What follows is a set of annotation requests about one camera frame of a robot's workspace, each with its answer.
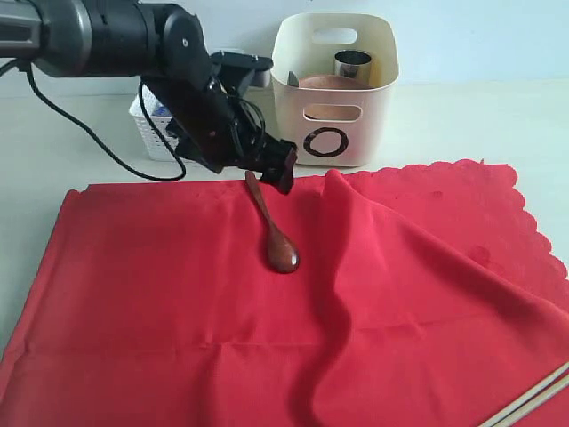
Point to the brown wooden spoon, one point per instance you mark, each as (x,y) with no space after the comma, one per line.
(282,254)

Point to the steel table knife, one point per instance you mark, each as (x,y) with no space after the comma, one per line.
(293,80)

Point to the cream plastic bin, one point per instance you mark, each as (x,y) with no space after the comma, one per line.
(305,44)

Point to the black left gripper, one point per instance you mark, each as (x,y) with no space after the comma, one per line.
(214,130)

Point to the brown wooden plate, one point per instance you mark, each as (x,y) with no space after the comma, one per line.
(332,112)

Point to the black wrist camera on left gripper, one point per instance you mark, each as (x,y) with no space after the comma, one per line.
(237,72)

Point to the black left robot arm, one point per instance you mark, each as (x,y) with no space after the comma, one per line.
(110,39)

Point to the white perforated plastic basket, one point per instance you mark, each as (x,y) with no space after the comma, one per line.
(161,117)

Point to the shiny steel cup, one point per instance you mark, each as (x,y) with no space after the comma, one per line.
(353,64)

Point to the red scalloped table cloth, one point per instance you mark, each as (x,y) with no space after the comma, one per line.
(425,296)

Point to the wooden chopstick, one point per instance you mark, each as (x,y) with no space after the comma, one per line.
(535,402)
(545,382)

